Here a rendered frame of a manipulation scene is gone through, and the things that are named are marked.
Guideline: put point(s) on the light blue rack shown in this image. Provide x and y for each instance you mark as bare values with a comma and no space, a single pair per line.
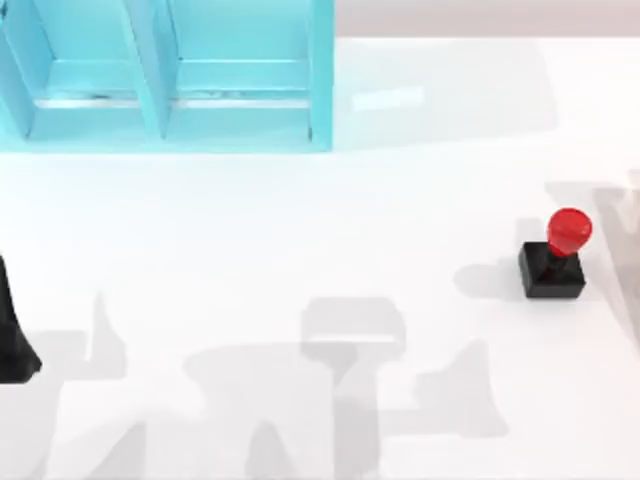
240,75

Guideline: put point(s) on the red and black stamp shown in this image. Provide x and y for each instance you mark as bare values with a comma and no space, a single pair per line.
555,270

